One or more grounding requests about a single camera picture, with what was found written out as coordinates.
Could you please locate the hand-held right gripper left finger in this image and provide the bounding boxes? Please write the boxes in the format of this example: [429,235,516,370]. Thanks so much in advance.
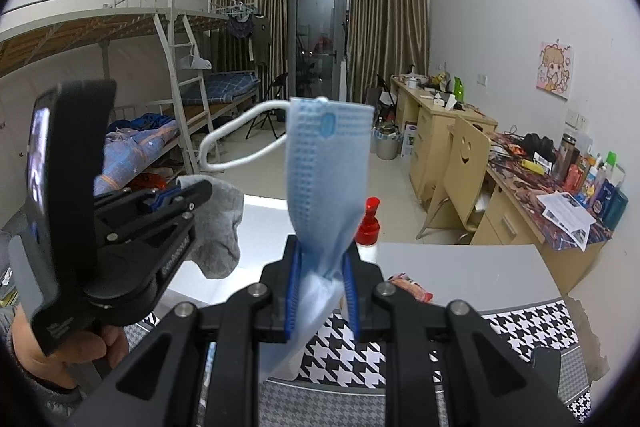
[70,234,302,427]

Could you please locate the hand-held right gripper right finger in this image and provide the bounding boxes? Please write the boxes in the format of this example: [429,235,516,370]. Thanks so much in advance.
[343,244,576,427]

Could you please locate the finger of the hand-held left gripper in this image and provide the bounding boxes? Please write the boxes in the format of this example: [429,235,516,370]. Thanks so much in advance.
[92,179,214,228]
[100,212,197,289]

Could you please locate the grey sock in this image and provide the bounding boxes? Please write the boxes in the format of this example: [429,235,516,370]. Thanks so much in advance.
[179,174,246,280]

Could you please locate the blue face mask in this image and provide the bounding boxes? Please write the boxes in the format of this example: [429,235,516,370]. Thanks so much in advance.
[199,96,376,383]

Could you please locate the person's left forearm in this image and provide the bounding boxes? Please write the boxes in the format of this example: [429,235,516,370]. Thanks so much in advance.
[0,302,88,425]

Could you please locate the person's left hand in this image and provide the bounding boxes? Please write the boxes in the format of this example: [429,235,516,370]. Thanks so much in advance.
[10,307,131,390]

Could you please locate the red bag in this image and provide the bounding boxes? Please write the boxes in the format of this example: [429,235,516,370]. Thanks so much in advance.
[132,173,166,190]

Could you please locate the blue plaid quilt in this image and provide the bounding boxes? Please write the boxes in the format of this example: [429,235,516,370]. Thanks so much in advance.
[92,112,181,198]

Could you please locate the red snack packet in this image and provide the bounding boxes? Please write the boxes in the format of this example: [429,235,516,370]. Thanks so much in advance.
[387,273,434,306]

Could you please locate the houndstooth mat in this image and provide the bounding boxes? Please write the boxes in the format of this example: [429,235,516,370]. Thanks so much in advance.
[120,299,606,427]

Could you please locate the red cap spray bottle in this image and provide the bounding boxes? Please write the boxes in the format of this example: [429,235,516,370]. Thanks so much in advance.
[341,197,384,264]

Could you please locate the white metal ladder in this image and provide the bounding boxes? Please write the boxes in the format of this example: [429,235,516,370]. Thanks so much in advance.
[154,14,222,178]

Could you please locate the blue checked mattress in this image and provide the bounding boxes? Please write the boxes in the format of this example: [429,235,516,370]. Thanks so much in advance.
[180,72,261,105]

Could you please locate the white clothes hanger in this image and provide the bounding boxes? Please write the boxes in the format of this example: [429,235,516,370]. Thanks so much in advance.
[175,44,213,72]

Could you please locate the metal bucket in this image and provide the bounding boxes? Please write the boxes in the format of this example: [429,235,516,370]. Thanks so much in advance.
[372,127,403,160]

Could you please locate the black folding chair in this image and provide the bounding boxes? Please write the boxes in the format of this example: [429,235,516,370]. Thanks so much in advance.
[247,74,291,140]

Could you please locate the white carton with blue label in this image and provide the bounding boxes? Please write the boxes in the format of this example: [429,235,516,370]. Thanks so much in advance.
[400,122,418,158]

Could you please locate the wooden chair with smiley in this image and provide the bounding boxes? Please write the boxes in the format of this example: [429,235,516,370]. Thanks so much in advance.
[417,114,493,243]

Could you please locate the wooden desk with printed mat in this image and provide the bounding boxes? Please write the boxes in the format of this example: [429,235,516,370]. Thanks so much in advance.
[470,132,617,298]

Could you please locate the white metal bunk bed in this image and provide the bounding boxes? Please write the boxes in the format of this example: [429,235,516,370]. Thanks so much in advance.
[0,0,262,228]

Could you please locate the light wooden desk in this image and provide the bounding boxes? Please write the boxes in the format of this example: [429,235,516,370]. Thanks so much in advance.
[390,77,498,202]

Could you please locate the hanging dark clothes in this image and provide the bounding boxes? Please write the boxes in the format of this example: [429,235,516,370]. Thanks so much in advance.
[227,14,273,68]

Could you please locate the glass balcony door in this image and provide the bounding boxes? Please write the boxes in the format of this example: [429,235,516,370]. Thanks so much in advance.
[287,0,353,102]

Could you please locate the white printed papers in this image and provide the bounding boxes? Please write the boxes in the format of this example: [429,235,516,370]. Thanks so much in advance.
[537,191,598,252]

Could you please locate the black headphones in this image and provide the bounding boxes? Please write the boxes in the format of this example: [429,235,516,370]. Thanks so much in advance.
[522,133,557,162]

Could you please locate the dark thermos flask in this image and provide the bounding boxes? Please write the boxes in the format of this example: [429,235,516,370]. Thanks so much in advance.
[560,133,581,180]

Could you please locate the row of toiletry bottles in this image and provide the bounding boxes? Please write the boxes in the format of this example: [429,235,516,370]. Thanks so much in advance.
[565,147,629,230]

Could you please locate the cartoon wall poster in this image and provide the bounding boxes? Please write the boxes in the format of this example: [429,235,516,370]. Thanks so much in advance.
[536,41,575,100]

